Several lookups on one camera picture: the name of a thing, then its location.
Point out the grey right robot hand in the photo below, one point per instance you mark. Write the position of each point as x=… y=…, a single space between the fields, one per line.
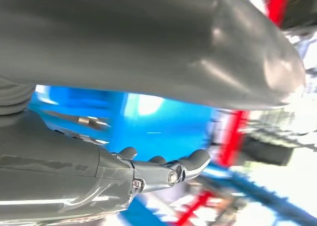
x=124 y=37

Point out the blue steel storage rack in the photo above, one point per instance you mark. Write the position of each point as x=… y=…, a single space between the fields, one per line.
x=161 y=126

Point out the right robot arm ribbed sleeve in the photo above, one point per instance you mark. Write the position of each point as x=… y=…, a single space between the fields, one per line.
x=12 y=96

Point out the red barrier belt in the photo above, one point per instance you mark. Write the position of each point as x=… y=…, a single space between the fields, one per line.
x=232 y=139

